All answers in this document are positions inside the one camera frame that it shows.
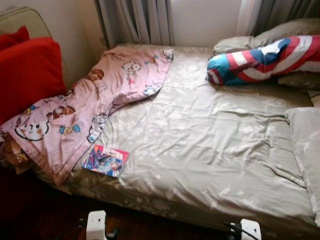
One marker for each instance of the colourful comic book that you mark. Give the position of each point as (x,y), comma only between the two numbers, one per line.
(105,161)

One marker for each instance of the bed with beige floral sheet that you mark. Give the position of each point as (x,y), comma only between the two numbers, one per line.
(200,140)

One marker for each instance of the pink cartoon print quilt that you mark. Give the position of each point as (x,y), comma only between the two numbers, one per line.
(75,110)

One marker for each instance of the pale floral pillow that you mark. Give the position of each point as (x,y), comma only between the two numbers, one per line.
(305,150)

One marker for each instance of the white rolled cushion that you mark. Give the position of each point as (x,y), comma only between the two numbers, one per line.
(315,99)

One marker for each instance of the large red cushion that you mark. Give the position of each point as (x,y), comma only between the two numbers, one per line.
(30,75)

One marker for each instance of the flat beige pillow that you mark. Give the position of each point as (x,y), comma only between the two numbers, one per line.
(300,80)

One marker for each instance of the grey curtain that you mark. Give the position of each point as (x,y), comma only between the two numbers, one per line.
(280,10)
(135,20)

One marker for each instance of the thin red cushion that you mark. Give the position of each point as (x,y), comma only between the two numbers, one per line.
(12,39)

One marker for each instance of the red white blue striped bolster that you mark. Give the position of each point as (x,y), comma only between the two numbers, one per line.
(260,60)

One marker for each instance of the large beige pillow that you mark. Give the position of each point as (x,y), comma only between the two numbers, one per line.
(295,31)

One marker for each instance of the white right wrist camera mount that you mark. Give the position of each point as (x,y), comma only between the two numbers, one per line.
(251,230)

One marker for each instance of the dark wall socket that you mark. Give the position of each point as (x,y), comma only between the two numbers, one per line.
(102,41)

